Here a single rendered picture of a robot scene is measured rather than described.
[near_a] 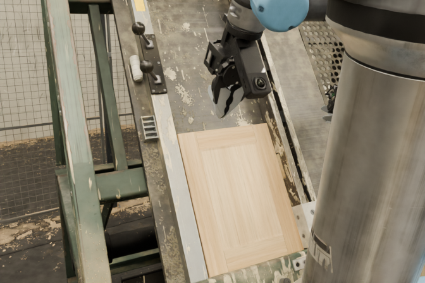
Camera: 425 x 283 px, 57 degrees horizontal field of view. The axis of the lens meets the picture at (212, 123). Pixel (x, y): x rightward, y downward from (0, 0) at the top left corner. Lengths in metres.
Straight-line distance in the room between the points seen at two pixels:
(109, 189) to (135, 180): 0.07
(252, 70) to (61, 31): 0.66
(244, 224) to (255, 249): 0.08
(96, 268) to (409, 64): 0.89
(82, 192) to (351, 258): 0.81
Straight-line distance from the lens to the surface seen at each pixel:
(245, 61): 0.71
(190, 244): 1.07
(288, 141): 1.24
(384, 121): 0.24
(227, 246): 1.14
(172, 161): 1.10
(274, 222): 1.21
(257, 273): 1.13
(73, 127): 1.07
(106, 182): 1.13
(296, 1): 0.57
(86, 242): 1.01
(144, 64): 1.06
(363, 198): 0.27
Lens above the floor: 1.54
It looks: 14 degrees down
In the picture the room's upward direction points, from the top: straight up
